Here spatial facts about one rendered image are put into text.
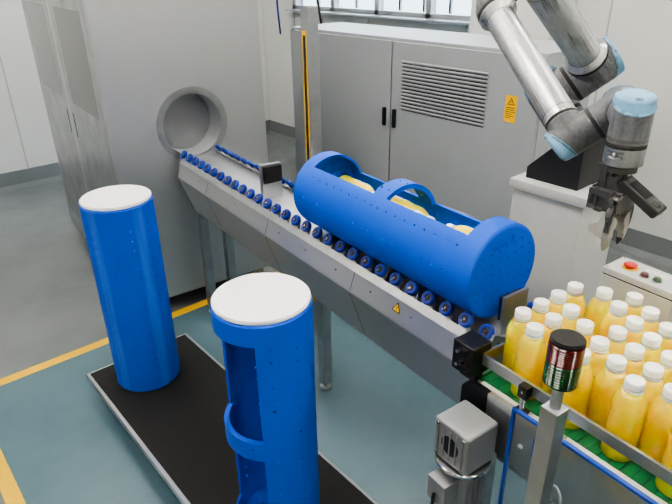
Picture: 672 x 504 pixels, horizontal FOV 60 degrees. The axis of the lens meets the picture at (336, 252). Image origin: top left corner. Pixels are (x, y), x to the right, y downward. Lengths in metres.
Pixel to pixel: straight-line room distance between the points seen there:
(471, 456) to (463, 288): 0.42
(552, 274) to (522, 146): 1.11
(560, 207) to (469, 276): 0.85
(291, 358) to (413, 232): 0.50
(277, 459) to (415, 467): 0.89
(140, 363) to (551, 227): 1.81
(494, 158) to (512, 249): 1.87
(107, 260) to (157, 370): 0.58
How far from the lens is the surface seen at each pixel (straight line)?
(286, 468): 1.87
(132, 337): 2.67
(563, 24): 2.14
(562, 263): 2.42
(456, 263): 1.60
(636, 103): 1.49
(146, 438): 2.61
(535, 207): 2.41
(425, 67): 3.74
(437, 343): 1.78
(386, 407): 2.85
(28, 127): 6.31
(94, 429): 2.96
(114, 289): 2.57
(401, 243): 1.75
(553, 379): 1.16
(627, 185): 1.54
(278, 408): 1.71
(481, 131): 3.53
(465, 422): 1.52
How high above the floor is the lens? 1.87
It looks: 26 degrees down
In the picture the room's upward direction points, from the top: 1 degrees counter-clockwise
